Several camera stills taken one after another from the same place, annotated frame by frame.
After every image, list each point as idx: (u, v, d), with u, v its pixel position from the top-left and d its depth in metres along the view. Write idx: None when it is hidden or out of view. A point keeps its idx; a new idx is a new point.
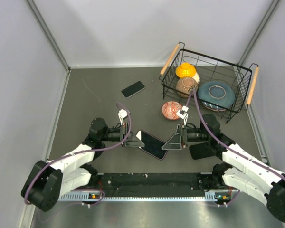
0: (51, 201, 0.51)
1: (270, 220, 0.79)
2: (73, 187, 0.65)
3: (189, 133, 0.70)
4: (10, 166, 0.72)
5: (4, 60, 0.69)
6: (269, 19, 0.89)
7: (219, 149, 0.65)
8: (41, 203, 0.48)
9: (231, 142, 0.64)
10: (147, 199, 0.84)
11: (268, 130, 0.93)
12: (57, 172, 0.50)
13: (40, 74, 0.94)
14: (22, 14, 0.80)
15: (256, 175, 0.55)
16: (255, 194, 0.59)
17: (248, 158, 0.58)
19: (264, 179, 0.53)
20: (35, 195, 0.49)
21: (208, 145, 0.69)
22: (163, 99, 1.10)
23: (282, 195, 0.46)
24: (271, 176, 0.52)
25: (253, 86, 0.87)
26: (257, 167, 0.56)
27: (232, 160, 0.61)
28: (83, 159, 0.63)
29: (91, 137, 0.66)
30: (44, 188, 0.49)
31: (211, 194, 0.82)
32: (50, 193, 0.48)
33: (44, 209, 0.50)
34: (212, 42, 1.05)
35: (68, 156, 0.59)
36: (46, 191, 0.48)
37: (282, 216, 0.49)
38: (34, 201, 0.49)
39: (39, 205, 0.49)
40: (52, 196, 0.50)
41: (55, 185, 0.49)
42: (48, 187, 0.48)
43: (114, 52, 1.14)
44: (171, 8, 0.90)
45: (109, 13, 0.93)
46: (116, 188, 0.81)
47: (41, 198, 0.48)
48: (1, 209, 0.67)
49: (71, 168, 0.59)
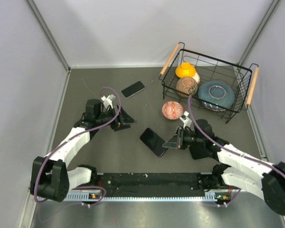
0: (63, 190, 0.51)
1: (270, 220, 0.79)
2: (79, 183, 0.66)
3: (186, 136, 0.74)
4: (10, 165, 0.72)
5: (4, 60, 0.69)
6: (269, 19, 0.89)
7: (215, 151, 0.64)
8: (54, 194, 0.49)
9: (225, 143, 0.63)
10: (147, 199, 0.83)
11: (268, 130, 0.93)
12: (60, 163, 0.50)
13: (40, 74, 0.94)
14: (22, 14, 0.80)
15: (249, 169, 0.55)
16: (252, 188, 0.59)
17: (241, 154, 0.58)
19: (256, 171, 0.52)
20: (47, 189, 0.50)
21: (203, 148, 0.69)
22: (163, 99, 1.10)
23: (274, 184, 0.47)
24: (262, 168, 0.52)
25: (253, 86, 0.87)
26: (249, 162, 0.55)
27: (227, 159, 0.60)
28: (81, 142, 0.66)
29: (87, 116, 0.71)
30: (53, 180, 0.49)
31: (211, 194, 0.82)
32: (60, 184, 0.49)
33: (60, 199, 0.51)
34: (212, 42, 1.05)
35: (64, 143, 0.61)
36: (56, 182, 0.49)
37: (280, 209, 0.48)
38: (47, 195, 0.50)
39: (53, 197, 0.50)
40: (63, 185, 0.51)
41: (62, 174, 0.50)
42: (56, 178, 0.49)
43: (114, 52, 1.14)
44: (171, 8, 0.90)
45: (109, 13, 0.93)
46: (116, 188, 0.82)
47: (54, 190, 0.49)
48: (1, 208, 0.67)
49: (71, 154, 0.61)
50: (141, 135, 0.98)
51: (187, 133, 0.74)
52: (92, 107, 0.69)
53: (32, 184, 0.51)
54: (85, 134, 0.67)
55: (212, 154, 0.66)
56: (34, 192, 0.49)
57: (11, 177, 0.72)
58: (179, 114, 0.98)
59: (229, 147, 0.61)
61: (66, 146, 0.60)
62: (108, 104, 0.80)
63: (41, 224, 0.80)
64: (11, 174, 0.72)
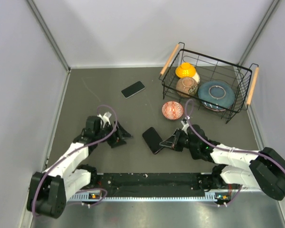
0: (60, 206, 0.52)
1: (270, 220, 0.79)
2: (78, 187, 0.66)
3: (181, 138, 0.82)
4: (10, 166, 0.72)
5: (4, 60, 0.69)
6: (269, 19, 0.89)
7: (209, 154, 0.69)
8: (50, 211, 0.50)
9: (216, 143, 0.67)
10: (147, 199, 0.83)
11: (268, 129, 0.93)
12: (57, 178, 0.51)
13: (40, 74, 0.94)
14: (22, 13, 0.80)
15: (239, 161, 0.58)
16: (249, 180, 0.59)
17: (229, 149, 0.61)
19: (245, 161, 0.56)
20: (43, 204, 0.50)
21: (198, 153, 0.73)
22: (163, 99, 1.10)
23: (261, 168, 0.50)
24: (250, 156, 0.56)
25: (253, 86, 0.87)
26: (238, 154, 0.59)
27: (221, 158, 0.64)
28: (79, 157, 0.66)
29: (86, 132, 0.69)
30: (50, 196, 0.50)
31: (211, 194, 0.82)
32: (56, 200, 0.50)
33: (56, 215, 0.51)
34: (212, 42, 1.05)
35: (63, 158, 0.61)
36: (52, 198, 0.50)
37: (276, 194, 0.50)
38: (43, 211, 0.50)
39: (50, 213, 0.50)
40: (60, 202, 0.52)
41: (59, 190, 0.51)
42: (53, 195, 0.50)
43: (114, 53, 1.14)
44: (171, 7, 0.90)
45: (109, 13, 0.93)
46: (116, 188, 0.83)
47: (50, 207, 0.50)
48: (1, 209, 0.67)
49: (68, 170, 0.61)
50: (144, 133, 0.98)
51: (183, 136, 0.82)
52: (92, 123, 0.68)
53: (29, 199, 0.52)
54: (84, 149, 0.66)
55: (207, 157, 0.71)
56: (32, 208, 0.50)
57: (12, 177, 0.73)
58: (179, 114, 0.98)
59: (220, 146, 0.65)
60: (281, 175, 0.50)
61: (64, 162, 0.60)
62: (106, 120, 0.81)
63: (41, 224, 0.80)
64: (12, 174, 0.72)
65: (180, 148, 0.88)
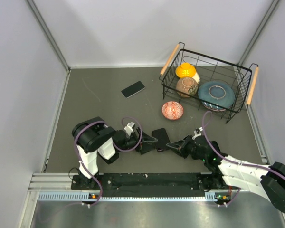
0: (95, 146, 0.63)
1: (270, 220, 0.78)
2: (88, 166, 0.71)
3: (189, 145, 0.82)
4: (10, 165, 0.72)
5: (4, 60, 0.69)
6: (269, 19, 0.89)
7: (217, 166, 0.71)
8: (89, 142, 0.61)
9: (224, 155, 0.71)
10: (147, 199, 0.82)
11: (268, 130, 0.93)
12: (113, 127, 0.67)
13: (40, 74, 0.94)
14: (22, 14, 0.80)
15: (249, 175, 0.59)
16: (256, 189, 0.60)
17: (238, 163, 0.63)
19: (255, 175, 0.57)
20: (89, 134, 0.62)
21: (206, 164, 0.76)
22: (163, 99, 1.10)
23: (273, 185, 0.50)
24: (260, 171, 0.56)
25: (253, 86, 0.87)
26: (248, 168, 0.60)
27: (229, 170, 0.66)
28: (111, 147, 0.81)
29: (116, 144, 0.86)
30: (102, 131, 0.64)
31: (211, 194, 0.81)
32: (104, 136, 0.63)
33: (89, 149, 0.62)
34: (212, 42, 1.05)
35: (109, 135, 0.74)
36: (103, 133, 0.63)
37: None
38: (85, 139, 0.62)
39: (88, 142, 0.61)
40: (99, 143, 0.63)
41: (109, 133, 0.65)
42: (104, 132, 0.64)
43: (114, 53, 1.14)
44: (171, 7, 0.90)
45: (109, 13, 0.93)
46: (116, 188, 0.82)
47: (92, 137, 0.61)
48: (1, 209, 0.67)
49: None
50: (155, 130, 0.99)
51: (190, 142, 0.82)
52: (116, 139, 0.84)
53: (78, 127, 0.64)
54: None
55: (215, 169, 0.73)
56: (81, 130, 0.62)
57: (12, 176, 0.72)
58: (179, 114, 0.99)
59: (228, 158, 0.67)
60: None
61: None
62: (129, 130, 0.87)
63: (41, 224, 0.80)
64: (12, 174, 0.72)
65: (185, 154, 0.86)
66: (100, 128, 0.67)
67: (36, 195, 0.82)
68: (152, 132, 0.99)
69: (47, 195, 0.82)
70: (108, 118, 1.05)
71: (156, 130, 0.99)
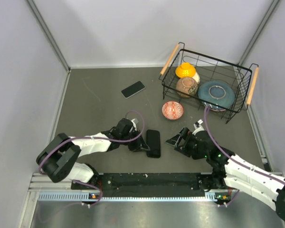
0: (62, 174, 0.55)
1: (270, 221, 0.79)
2: (76, 177, 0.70)
3: (190, 143, 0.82)
4: (10, 165, 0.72)
5: (4, 60, 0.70)
6: (269, 19, 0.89)
7: (221, 163, 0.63)
8: (52, 174, 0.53)
9: (231, 154, 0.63)
10: (147, 199, 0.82)
11: (268, 130, 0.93)
12: (76, 148, 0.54)
13: (41, 74, 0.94)
14: (22, 14, 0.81)
15: (260, 184, 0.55)
16: (260, 196, 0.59)
17: (250, 168, 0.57)
19: (269, 187, 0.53)
20: (51, 165, 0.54)
21: (208, 160, 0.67)
22: (163, 99, 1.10)
23: None
24: (275, 183, 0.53)
25: (253, 86, 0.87)
26: (260, 176, 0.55)
27: (235, 172, 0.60)
28: (102, 142, 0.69)
29: (114, 132, 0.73)
30: (61, 159, 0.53)
31: (211, 194, 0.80)
32: (64, 164, 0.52)
33: (57, 180, 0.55)
34: (212, 42, 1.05)
35: (88, 138, 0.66)
36: (62, 162, 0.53)
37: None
38: (49, 169, 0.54)
39: (52, 175, 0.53)
40: (64, 170, 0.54)
41: (71, 158, 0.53)
42: (63, 159, 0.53)
43: (114, 54, 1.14)
44: (171, 7, 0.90)
45: (109, 13, 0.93)
46: (116, 188, 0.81)
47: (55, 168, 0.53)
48: (2, 209, 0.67)
49: (85, 150, 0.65)
50: (148, 130, 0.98)
51: (190, 140, 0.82)
52: (119, 132, 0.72)
53: (43, 153, 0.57)
54: (108, 142, 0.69)
55: (218, 166, 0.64)
56: (42, 162, 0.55)
57: (12, 177, 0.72)
58: (179, 114, 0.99)
59: (236, 158, 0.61)
60: None
61: (97, 140, 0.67)
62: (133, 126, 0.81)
63: (41, 224, 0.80)
64: (11, 174, 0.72)
65: (187, 153, 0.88)
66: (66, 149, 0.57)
67: (36, 195, 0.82)
68: (147, 132, 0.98)
69: (47, 195, 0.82)
70: (108, 118, 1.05)
71: (149, 130, 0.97)
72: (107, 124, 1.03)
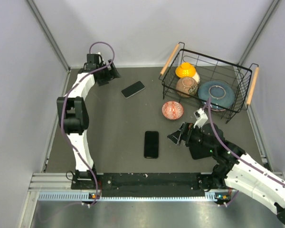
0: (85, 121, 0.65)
1: (270, 220, 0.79)
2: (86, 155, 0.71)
3: (194, 136, 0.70)
4: (10, 164, 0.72)
5: (4, 60, 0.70)
6: (269, 20, 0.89)
7: (229, 159, 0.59)
8: (79, 126, 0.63)
9: (242, 153, 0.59)
10: (147, 199, 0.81)
11: (268, 130, 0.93)
12: (79, 98, 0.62)
13: (40, 74, 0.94)
14: (22, 14, 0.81)
15: (270, 190, 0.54)
16: (261, 199, 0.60)
17: (263, 172, 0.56)
19: (280, 195, 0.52)
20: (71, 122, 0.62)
21: (214, 156, 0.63)
22: (163, 99, 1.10)
23: None
24: None
25: (253, 86, 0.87)
26: (271, 182, 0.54)
27: (245, 173, 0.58)
28: (90, 80, 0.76)
29: (88, 65, 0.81)
30: (77, 114, 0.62)
31: (211, 194, 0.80)
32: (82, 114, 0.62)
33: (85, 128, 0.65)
34: (212, 42, 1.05)
35: (77, 85, 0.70)
36: (80, 114, 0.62)
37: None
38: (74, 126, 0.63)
39: (79, 127, 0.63)
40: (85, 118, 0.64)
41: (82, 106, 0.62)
42: (79, 111, 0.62)
43: (113, 54, 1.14)
44: (171, 7, 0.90)
45: (109, 13, 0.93)
46: (116, 188, 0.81)
47: (80, 120, 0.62)
48: (2, 209, 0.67)
49: (83, 93, 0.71)
50: (147, 131, 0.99)
51: (195, 132, 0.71)
52: (92, 63, 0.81)
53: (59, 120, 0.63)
54: (91, 75, 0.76)
55: (225, 162, 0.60)
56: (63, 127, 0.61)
57: (12, 176, 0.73)
58: (179, 114, 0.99)
59: (248, 161, 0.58)
60: None
61: (83, 81, 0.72)
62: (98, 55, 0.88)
63: (41, 224, 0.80)
64: (12, 173, 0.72)
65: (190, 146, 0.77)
66: (70, 104, 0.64)
67: (36, 195, 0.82)
68: (146, 133, 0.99)
69: (47, 195, 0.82)
70: (108, 117, 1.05)
71: (149, 132, 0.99)
72: (107, 124, 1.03)
